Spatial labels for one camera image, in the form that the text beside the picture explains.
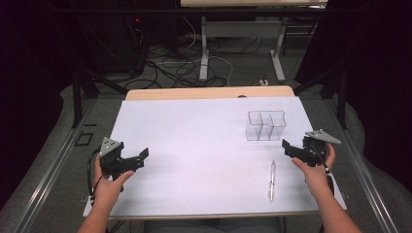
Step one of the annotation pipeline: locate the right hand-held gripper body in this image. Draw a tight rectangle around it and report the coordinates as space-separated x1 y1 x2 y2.
290 128 342 168

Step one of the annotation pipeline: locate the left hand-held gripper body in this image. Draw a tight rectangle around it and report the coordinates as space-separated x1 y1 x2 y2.
98 137 145 182

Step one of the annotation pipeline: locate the clear plastic organizer box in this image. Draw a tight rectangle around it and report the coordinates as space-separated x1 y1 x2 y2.
245 110 288 142

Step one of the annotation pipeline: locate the silver pen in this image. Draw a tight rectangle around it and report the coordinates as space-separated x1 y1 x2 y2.
267 159 277 203

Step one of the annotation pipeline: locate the person's right hand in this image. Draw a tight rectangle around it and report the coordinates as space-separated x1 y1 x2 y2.
291 143 336 199

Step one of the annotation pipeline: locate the person's left hand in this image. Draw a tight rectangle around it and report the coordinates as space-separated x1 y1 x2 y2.
92 154 135 208

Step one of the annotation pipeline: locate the black metal stand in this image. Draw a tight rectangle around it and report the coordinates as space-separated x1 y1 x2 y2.
292 57 349 130
48 3 130 129

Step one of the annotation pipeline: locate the white paper table cover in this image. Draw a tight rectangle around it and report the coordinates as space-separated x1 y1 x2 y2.
83 96 348 218

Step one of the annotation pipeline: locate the white desk with metal legs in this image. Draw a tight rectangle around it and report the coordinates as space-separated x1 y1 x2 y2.
180 0 328 83

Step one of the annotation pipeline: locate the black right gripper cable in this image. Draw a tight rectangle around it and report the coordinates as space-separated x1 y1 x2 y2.
307 144 335 197

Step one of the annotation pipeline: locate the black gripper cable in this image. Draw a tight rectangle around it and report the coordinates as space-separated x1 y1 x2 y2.
307 144 335 197
86 147 108 199

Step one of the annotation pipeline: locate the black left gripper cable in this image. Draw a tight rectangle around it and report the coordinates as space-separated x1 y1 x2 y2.
86 147 108 199

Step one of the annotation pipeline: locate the tangle of floor cables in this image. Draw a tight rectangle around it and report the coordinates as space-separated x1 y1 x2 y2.
123 16 264 90

